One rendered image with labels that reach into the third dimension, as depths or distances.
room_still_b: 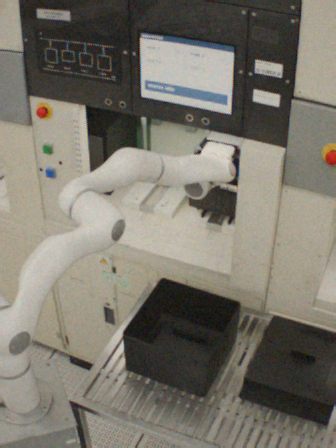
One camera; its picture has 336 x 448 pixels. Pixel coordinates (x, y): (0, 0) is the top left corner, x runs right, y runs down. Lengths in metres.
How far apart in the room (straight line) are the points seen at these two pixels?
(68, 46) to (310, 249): 0.98
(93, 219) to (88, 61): 0.54
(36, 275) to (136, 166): 0.39
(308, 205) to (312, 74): 0.41
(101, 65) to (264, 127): 0.52
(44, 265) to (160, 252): 0.68
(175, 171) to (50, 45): 0.57
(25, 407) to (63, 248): 0.53
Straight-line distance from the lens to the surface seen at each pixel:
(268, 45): 1.61
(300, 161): 1.73
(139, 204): 2.32
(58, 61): 1.93
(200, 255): 2.14
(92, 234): 1.54
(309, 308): 2.07
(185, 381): 1.82
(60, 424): 1.82
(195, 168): 1.79
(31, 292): 1.55
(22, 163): 2.23
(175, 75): 1.74
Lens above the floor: 2.27
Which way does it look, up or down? 38 degrees down
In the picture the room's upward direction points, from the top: straight up
